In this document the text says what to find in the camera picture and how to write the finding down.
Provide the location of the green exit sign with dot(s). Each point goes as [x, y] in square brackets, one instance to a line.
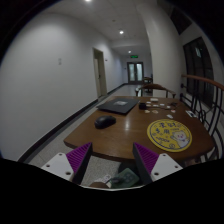
[133, 56]

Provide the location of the dark framed window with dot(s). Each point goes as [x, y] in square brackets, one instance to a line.
[198, 63]

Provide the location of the green patterned shoe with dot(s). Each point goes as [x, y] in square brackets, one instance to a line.
[126, 179]

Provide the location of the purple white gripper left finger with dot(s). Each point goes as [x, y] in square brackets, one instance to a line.
[71, 166]

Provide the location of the small black box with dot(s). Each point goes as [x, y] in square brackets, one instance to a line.
[142, 106]

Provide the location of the round yellow cartoon mouse pad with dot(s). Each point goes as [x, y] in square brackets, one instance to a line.
[169, 135]

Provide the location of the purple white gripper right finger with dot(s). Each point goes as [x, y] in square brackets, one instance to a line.
[153, 166]

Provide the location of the double glass exit door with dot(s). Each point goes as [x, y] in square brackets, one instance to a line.
[135, 72]

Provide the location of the side wooden door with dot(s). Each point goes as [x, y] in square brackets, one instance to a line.
[99, 69]

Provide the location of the wooden table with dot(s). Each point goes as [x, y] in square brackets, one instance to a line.
[116, 142]

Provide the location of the black computer mouse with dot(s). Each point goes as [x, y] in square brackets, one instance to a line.
[103, 122]

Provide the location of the black closed laptop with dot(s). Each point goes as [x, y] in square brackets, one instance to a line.
[119, 105]

